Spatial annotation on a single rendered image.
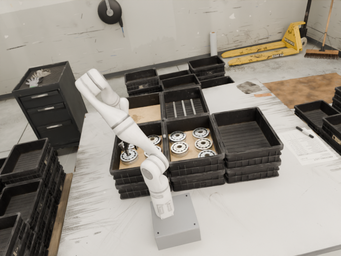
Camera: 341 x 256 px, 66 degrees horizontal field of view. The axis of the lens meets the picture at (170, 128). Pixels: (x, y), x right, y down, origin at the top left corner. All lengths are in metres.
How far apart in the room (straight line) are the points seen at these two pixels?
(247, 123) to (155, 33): 3.23
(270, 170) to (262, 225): 0.31
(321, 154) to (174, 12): 3.50
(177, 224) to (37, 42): 4.11
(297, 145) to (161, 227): 1.01
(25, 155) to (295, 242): 2.19
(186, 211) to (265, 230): 0.37
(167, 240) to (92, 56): 3.92
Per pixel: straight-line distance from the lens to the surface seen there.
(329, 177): 1.66
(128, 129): 1.04
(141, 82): 3.10
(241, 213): 1.41
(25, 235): 1.99
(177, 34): 4.74
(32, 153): 2.63
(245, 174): 1.49
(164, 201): 1.19
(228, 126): 1.71
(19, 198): 2.42
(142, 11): 4.59
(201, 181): 1.46
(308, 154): 1.76
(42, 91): 2.83
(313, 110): 2.98
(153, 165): 1.05
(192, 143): 1.59
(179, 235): 1.26
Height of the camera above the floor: 1.83
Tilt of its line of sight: 35 degrees down
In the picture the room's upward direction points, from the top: 10 degrees counter-clockwise
